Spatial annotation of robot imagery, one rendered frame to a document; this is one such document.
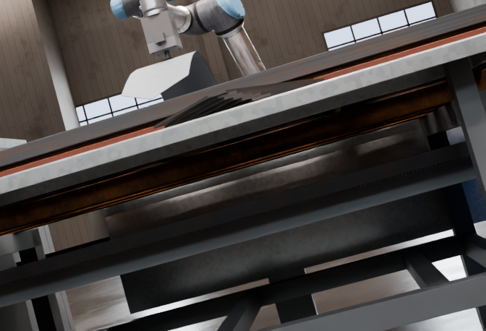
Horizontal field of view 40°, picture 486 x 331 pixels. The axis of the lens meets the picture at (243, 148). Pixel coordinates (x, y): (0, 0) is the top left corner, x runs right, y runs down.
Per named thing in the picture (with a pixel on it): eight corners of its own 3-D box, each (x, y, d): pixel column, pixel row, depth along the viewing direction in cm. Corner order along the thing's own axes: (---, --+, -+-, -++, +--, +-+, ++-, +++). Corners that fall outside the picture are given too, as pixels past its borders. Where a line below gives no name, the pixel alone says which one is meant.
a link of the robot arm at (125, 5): (179, 16, 252) (103, -10, 207) (204, 5, 248) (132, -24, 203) (188, 45, 251) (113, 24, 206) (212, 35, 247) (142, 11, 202)
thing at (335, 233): (504, 215, 216) (472, 112, 218) (129, 314, 232) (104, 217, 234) (501, 215, 220) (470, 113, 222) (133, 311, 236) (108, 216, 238)
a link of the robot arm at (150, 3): (160, -9, 189) (133, 0, 191) (164, 6, 189) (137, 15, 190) (168, -3, 197) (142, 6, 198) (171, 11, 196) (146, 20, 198)
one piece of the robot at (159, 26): (131, 6, 188) (146, 61, 188) (160, -4, 187) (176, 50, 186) (142, 12, 198) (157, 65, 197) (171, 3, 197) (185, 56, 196)
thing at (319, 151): (472, 112, 218) (470, 103, 218) (104, 217, 234) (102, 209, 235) (461, 116, 238) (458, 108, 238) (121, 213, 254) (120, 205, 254)
